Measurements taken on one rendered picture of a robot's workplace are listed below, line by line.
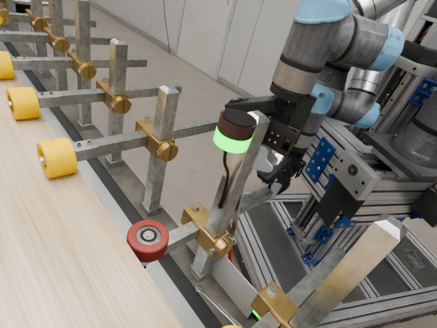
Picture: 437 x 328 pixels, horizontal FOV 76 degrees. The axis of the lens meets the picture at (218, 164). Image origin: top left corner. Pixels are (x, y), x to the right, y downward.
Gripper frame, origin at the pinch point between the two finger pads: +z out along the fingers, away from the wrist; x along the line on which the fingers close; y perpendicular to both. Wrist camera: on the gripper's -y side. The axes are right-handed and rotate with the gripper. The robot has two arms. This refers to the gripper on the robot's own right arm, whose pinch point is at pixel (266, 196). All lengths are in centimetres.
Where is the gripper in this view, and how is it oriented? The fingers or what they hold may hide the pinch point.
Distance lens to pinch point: 88.0
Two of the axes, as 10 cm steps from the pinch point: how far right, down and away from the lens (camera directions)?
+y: 7.3, -2.6, 6.3
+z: -2.3, 7.8, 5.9
